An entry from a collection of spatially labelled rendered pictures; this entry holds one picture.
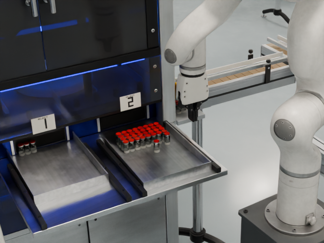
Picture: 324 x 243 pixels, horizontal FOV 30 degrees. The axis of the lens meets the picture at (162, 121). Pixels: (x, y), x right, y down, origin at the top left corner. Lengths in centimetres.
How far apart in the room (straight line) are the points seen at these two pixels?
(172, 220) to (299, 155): 105
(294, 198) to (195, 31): 57
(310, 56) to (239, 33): 430
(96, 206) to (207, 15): 70
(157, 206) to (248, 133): 167
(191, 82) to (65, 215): 58
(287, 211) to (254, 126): 238
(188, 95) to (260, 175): 184
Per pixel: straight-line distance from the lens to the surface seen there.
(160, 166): 214
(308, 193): 184
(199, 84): 193
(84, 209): 196
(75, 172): 214
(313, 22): 163
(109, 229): 254
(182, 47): 177
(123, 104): 227
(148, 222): 261
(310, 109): 169
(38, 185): 210
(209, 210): 340
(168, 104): 237
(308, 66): 166
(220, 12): 175
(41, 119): 217
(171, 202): 261
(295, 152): 173
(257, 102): 456
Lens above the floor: 203
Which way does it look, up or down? 28 degrees down
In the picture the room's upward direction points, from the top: 2 degrees counter-clockwise
